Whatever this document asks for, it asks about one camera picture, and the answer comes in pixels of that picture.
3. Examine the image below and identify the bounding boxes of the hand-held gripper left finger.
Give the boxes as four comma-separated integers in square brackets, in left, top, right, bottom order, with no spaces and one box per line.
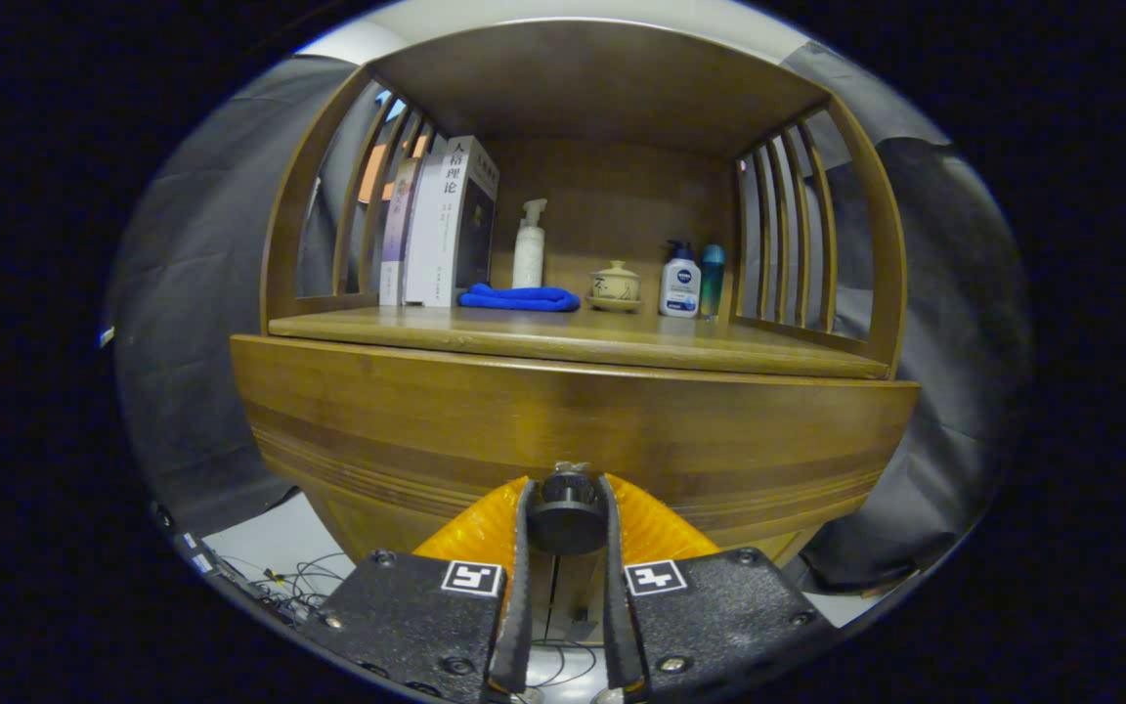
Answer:
[304,476,537,703]

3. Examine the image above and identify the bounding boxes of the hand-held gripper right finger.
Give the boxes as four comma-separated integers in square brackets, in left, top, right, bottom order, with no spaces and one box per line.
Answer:
[597,474,838,703]

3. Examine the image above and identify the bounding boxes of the black round drawer knob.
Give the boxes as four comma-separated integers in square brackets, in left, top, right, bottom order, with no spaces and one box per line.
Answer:
[527,462,611,556]

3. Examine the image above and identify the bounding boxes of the wooden drawer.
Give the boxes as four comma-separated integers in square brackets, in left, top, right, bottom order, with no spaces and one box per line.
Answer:
[231,334,921,588]

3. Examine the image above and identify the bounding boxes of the wooden countertop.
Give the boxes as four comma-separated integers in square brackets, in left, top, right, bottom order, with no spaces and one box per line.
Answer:
[268,305,891,380]

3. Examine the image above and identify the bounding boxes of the wooden cabinet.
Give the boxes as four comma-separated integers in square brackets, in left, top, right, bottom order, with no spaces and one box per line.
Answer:
[231,20,921,646]

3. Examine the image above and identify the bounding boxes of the blue folded cloth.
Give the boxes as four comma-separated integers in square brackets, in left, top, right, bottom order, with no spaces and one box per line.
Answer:
[458,283,582,314]

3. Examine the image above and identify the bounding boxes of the beige lidded tea cup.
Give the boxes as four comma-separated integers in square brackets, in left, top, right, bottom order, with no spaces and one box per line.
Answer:
[586,260,644,314]

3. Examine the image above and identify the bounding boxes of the white blue lotion bottle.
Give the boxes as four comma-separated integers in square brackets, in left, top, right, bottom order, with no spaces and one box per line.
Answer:
[659,241,703,319]

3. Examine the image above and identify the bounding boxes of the white pump bottle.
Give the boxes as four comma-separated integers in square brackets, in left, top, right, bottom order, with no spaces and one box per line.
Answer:
[512,198,548,290]

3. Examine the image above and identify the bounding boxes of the teal slim bottle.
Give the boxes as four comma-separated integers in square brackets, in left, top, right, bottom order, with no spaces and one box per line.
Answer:
[699,243,726,322]

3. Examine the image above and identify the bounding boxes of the thick white portrait book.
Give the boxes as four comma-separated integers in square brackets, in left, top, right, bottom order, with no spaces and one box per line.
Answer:
[403,135,500,309]

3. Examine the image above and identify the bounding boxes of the thin pale purple book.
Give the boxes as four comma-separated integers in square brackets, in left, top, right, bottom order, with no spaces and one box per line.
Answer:
[378,156,424,307]

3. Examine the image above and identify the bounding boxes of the black floor cables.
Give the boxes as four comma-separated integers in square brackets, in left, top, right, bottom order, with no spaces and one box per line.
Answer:
[529,638,603,690]

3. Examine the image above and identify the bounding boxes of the thin black cable bundle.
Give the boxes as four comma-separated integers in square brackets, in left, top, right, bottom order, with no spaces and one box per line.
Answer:
[231,552,359,622]

